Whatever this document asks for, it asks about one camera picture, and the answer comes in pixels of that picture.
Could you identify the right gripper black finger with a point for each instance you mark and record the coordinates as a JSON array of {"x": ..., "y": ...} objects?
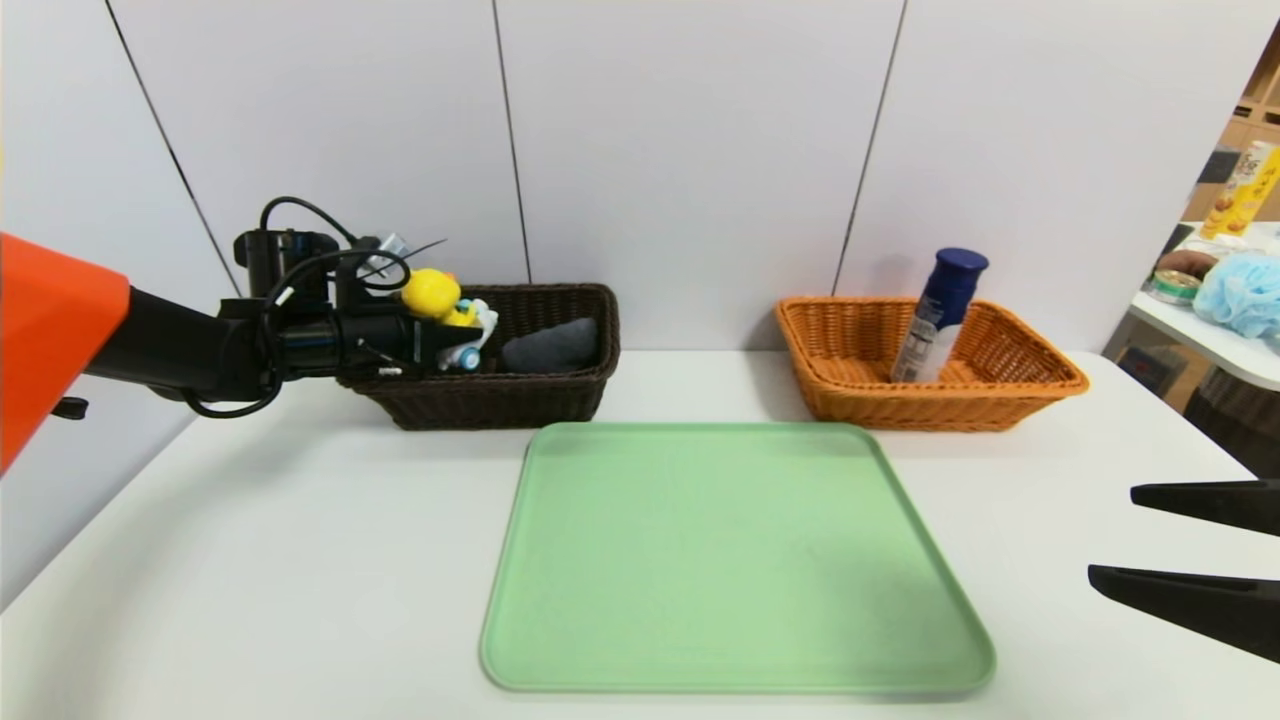
[
  {"x": 1215, "y": 505},
  {"x": 1200, "y": 605}
]

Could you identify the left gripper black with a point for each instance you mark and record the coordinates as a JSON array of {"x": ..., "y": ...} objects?
[{"x": 428, "y": 342}]

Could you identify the yellow duck toy car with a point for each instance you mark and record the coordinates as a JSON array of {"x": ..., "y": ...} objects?
[{"x": 432, "y": 292}]

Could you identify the dark grey towel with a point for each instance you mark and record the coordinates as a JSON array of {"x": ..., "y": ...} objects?
[{"x": 552, "y": 347}]

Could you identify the blue capped white bottle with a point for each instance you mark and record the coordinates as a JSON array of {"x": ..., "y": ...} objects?
[{"x": 940, "y": 315}]

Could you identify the dark brown wicker basket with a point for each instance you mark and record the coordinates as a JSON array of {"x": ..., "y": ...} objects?
[{"x": 520, "y": 400}]

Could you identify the orange wicker basket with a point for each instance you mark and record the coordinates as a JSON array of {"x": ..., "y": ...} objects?
[{"x": 1000, "y": 400}]

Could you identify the white side table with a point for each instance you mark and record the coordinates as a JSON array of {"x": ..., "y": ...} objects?
[{"x": 1220, "y": 350}]

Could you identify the light blue bath loofah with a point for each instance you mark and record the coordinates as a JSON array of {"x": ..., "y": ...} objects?
[{"x": 1240, "y": 295}]

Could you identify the small round tin can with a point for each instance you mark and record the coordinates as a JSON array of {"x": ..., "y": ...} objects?
[{"x": 1171, "y": 289}]

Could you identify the yellow snack tube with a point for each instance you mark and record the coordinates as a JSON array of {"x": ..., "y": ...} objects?
[{"x": 1240, "y": 190}]

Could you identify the light green plastic tray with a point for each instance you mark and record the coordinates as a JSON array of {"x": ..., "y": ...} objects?
[{"x": 720, "y": 580}]

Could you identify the wooden shelf unit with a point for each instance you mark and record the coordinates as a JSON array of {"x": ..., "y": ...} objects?
[{"x": 1265, "y": 90}]

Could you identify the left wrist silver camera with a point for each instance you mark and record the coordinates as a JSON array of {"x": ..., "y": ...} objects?
[{"x": 385, "y": 255}]

